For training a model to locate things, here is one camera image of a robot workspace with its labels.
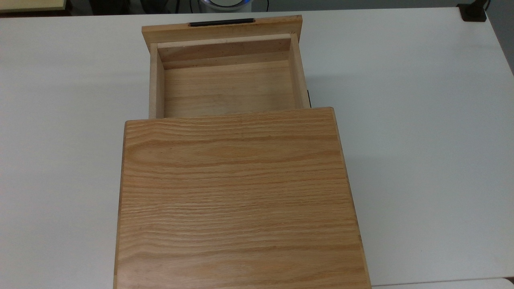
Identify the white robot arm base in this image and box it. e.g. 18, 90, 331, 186
198, 0, 254, 14

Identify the black drawer handle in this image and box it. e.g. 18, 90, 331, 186
189, 18, 256, 27

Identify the wooden sliding drawer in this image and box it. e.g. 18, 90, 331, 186
141, 15, 312, 119

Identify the yellow board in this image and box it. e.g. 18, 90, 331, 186
0, 0, 67, 13

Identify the wooden drawer cabinet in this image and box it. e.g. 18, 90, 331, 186
113, 107, 372, 289

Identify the black table clamp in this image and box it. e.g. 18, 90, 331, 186
457, 2, 487, 22

